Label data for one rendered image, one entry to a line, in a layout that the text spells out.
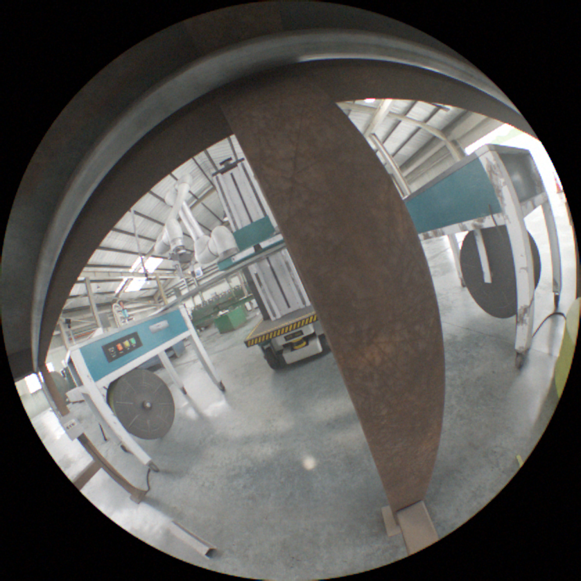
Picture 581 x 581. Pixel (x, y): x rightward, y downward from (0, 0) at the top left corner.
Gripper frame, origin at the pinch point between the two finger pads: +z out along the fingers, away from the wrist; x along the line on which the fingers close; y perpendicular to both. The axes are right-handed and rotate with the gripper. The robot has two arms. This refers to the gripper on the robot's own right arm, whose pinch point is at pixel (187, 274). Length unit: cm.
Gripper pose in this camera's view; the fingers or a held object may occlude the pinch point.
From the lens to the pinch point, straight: 115.6
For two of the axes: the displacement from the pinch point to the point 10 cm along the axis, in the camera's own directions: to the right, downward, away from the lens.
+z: 4.0, 9.1, 0.8
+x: 0.9, -1.2, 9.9
